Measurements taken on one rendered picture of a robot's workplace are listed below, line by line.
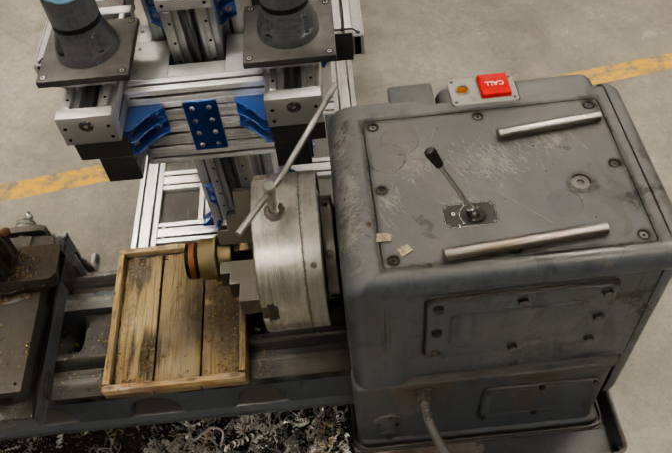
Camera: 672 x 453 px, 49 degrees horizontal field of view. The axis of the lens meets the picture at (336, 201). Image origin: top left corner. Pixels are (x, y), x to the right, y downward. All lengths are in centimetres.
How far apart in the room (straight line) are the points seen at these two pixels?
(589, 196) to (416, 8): 258
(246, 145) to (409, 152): 72
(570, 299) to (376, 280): 36
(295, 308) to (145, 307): 46
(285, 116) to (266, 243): 51
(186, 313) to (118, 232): 140
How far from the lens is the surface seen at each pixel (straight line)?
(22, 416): 164
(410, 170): 136
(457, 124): 145
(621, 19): 387
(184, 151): 204
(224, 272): 144
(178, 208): 276
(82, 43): 185
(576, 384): 171
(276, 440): 183
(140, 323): 170
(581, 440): 191
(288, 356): 160
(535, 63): 354
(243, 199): 144
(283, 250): 132
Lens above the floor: 228
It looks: 51 degrees down
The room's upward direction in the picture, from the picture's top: 6 degrees counter-clockwise
